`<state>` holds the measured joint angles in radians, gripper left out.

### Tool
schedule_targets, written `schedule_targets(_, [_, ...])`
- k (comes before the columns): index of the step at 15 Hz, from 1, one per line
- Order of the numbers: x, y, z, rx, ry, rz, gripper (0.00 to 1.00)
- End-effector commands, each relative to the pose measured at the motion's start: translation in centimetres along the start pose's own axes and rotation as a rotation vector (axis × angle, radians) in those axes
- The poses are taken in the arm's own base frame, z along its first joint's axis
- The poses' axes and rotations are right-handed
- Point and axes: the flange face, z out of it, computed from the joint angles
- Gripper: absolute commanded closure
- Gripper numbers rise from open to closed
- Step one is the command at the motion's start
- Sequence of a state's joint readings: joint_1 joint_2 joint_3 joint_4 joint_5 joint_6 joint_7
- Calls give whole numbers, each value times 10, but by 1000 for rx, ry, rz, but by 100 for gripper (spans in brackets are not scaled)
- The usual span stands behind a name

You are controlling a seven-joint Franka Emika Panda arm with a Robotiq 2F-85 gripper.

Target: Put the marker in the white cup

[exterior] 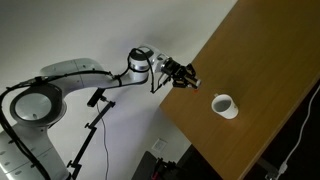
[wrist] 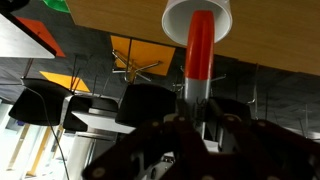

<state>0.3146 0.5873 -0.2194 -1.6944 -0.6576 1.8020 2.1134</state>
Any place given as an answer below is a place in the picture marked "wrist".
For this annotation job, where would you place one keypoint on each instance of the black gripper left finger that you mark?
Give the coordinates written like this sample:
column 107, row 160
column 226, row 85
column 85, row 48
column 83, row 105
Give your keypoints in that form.
column 156, row 146

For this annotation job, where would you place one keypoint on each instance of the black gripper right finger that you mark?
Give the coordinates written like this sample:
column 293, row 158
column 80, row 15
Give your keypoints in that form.
column 273, row 150

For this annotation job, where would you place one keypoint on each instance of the long white rectangular table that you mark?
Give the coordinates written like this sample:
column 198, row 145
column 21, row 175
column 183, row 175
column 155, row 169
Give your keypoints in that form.
column 100, row 121

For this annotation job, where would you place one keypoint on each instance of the stainless steel fridge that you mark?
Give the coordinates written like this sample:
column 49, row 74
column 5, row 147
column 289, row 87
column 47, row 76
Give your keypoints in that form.
column 80, row 156

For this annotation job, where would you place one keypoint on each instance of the grey metal plate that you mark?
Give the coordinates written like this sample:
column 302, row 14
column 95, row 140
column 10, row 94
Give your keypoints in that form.
column 20, row 41

